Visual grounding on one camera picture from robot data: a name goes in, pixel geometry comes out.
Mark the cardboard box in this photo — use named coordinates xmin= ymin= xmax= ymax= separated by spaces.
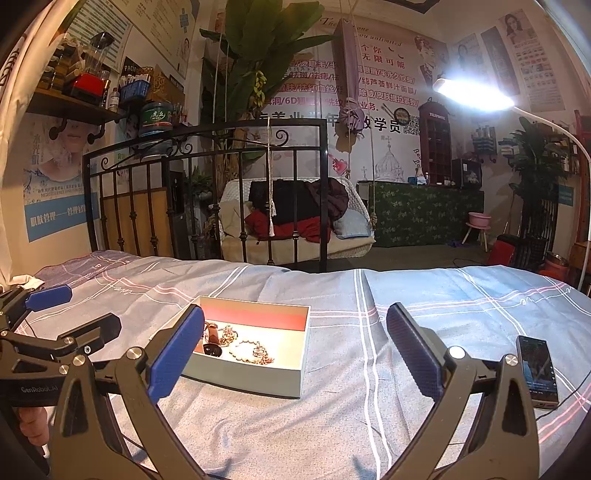
xmin=149 ymin=64 xmax=186 ymax=105

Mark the blender with red base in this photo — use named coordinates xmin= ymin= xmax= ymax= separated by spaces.
xmin=73 ymin=31 xmax=115 ymax=108

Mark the white gooseneck lamp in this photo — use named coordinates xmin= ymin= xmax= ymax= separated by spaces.
xmin=431 ymin=73 xmax=591 ymax=297

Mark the white pearl bracelet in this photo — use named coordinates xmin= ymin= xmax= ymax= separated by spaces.
xmin=229 ymin=339 xmax=260 ymax=364

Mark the red trash can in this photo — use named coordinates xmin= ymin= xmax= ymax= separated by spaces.
xmin=537 ymin=250 xmax=572 ymax=281

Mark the green round tin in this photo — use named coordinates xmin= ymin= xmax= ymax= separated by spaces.
xmin=137 ymin=100 xmax=176 ymax=139

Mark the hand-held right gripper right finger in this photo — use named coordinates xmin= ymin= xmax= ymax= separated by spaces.
xmin=360 ymin=303 xmax=539 ymax=480

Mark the wall shelf with bottles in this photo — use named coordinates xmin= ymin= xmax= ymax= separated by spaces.
xmin=470 ymin=124 xmax=500 ymax=163

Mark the grey striped bed sheet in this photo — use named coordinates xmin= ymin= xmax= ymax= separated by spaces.
xmin=0 ymin=249 xmax=591 ymax=480

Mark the red clothing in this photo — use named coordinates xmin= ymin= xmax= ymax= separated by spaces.
xmin=244 ymin=214 xmax=334 ymax=244

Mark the grey box with pink lining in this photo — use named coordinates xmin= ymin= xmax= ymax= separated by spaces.
xmin=178 ymin=295 xmax=313 ymax=400

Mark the red telephone booth cabinet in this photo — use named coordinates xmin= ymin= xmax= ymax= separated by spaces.
xmin=417 ymin=97 xmax=454 ymax=186

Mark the green patterned counter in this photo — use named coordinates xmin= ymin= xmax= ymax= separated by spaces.
xmin=368 ymin=180 xmax=485 ymax=248

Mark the rope with white tassel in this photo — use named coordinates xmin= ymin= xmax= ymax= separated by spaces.
xmin=265 ymin=110 xmax=279 ymax=239

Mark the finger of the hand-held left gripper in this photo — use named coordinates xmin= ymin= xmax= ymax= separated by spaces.
xmin=0 ymin=285 xmax=74 ymax=326
xmin=0 ymin=313 xmax=123 ymax=366

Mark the large banana plant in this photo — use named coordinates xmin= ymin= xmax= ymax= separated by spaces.
xmin=200 ymin=0 xmax=343 ymax=154

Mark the hanging grey folded umbrella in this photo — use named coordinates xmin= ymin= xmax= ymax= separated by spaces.
xmin=331 ymin=17 xmax=371 ymax=136

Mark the person's left hand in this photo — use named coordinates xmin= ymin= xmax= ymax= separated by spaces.
xmin=18 ymin=407 xmax=51 ymax=446

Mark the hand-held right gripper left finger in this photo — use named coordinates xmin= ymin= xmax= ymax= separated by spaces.
xmin=48 ymin=305 xmax=208 ymax=480

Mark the copper charm bracelet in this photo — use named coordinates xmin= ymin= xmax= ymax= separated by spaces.
xmin=252 ymin=340 xmax=278 ymax=367

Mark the pink stool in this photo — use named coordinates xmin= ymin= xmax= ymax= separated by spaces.
xmin=461 ymin=211 xmax=493 ymax=253

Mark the white wicker swing chair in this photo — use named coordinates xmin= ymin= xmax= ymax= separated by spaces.
xmin=219 ymin=177 xmax=378 ymax=262

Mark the cream cushion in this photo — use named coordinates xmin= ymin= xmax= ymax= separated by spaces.
xmin=220 ymin=200 xmax=253 ymax=239

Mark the wooden cabinet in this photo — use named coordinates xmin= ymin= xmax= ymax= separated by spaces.
xmin=567 ymin=239 xmax=591 ymax=297

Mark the small black cabinet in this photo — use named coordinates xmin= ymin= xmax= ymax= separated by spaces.
xmin=449 ymin=157 xmax=484 ymax=190

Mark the watch with brown strap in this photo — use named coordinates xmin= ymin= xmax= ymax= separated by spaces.
xmin=201 ymin=322 xmax=223 ymax=357

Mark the green potted plant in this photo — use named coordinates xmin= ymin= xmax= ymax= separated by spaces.
xmin=505 ymin=117 xmax=579 ymax=241

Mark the grey-blue pillow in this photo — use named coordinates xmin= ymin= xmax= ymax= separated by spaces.
xmin=331 ymin=209 xmax=371 ymax=239

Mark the wooden wall shelf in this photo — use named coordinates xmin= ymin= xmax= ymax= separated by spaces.
xmin=24 ymin=87 xmax=126 ymax=140

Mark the black cable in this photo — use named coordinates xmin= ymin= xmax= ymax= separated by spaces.
xmin=533 ymin=381 xmax=591 ymax=420

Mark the dark clothing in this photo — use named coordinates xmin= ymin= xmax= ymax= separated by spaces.
xmin=248 ymin=177 xmax=350 ymax=223

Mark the portrait wall poster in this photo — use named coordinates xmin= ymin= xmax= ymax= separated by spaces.
xmin=500 ymin=10 xmax=567 ymax=112

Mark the black smartphone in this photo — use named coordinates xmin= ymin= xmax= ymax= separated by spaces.
xmin=515 ymin=335 xmax=560 ymax=409

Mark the face wall poster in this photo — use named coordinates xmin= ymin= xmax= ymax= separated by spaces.
xmin=22 ymin=114 xmax=101 ymax=244

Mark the black iron bed frame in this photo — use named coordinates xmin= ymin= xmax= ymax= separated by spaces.
xmin=82 ymin=117 xmax=330 ymax=274

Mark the red bin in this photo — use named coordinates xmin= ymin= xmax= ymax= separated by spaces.
xmin=488 ymin=232 xmax=521 ymax=267

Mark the blue basket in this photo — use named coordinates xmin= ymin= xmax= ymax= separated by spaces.
xmin=118 ymin=75 xmax=153 ymax=105

